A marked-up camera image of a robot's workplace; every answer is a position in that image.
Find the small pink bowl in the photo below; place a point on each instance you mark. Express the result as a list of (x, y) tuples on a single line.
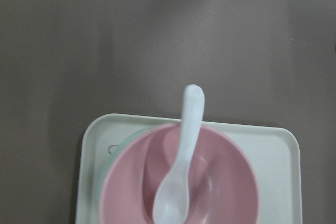
[(223, 186)]

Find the white ceramic spoon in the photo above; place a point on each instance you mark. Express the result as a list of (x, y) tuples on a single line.
[(172, 198)]

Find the mint green bowl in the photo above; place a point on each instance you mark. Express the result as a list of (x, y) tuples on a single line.
[(117, 151)]

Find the white rectangular tray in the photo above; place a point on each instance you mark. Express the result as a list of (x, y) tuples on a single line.
[(273, 152)]

